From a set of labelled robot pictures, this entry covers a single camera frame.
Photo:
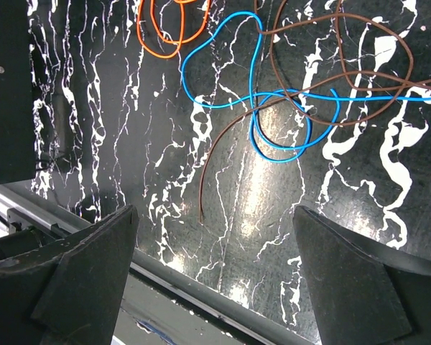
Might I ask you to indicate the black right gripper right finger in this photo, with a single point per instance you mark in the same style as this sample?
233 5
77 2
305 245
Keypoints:
362 291

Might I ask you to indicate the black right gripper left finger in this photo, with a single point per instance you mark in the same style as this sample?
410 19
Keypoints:
65 288

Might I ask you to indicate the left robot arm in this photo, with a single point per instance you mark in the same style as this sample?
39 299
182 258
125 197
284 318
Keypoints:
17 154

